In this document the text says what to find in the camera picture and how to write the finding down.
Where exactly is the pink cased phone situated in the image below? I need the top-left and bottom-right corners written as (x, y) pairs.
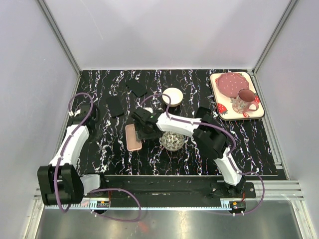
top-left (125, 124), bottom-right (142, 152)

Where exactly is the black phone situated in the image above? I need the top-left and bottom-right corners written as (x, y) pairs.
top-left (126, 79), bottom-right (147, 98)
top-left (106, 96), bottom-right (124, 118)

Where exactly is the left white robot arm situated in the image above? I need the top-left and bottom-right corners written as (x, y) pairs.
top-left (37, 104), bottom-right (108, 206)

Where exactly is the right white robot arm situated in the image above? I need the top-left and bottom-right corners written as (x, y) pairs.
top-left (131, 107), bottom-right (246, 198)

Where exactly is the cream bowl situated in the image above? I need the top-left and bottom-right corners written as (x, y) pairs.
top-left (162, 88), bottom-right (183, 107)

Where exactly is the strawberry patterned tray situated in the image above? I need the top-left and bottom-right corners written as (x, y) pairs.
top-left (210, 72), bottom-right (265, 120)

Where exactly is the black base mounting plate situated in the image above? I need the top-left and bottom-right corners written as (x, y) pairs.
top-left (83, 175), bottom-right (256, 199)

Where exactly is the pink dotted plate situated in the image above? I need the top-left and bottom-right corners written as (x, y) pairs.
top-left (215, 73), bottom-right (250, 98)

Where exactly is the pink printed mug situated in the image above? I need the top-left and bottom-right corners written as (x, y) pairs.
top-left (232, 89), bottom-right (259, 114)

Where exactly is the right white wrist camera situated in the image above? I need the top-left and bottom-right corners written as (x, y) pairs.
top-left (144, 107), bottom-right (154, 114)

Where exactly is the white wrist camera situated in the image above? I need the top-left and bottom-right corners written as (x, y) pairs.
top-left (144, 107), bottom-right (154, 114)
top-left (68, 109), bottom-right (81, 117)

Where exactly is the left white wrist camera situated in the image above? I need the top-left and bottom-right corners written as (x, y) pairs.
top-left (68, 109), bottom-right (81, 117)

